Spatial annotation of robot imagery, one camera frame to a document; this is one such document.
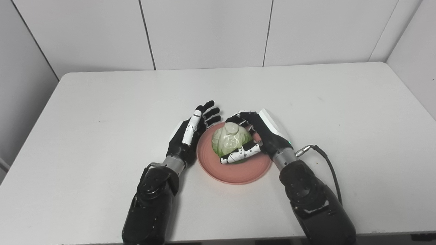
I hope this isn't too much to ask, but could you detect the green white cabbage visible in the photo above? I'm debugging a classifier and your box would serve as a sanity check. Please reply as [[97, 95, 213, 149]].
[[212, 122, 254, 164]]

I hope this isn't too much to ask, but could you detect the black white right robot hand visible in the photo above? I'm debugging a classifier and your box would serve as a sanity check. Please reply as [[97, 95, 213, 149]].
[[220, 108, 294, 164]]

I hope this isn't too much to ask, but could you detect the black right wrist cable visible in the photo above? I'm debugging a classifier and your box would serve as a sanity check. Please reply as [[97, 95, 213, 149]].
[[296, 145, 343, 205]]

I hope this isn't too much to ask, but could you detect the pink round plate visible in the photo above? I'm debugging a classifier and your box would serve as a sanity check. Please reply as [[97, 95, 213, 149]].
[[197, 122, 273, 185]]

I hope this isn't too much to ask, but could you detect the black box under table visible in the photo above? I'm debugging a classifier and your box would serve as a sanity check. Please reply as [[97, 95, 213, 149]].
[[410, 233, 436, 242]]

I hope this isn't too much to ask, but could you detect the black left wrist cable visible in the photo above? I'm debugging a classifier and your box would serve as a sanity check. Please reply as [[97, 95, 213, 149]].
[[141, 162, 162, 177]]

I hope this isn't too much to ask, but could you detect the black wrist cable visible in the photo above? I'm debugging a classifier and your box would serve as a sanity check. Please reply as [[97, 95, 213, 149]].
[[141, 162, 162, 177], [296, 145, 343, 205]]

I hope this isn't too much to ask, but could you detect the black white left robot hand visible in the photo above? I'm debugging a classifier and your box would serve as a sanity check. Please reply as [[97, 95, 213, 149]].
[[166, 100, 222, 167]]

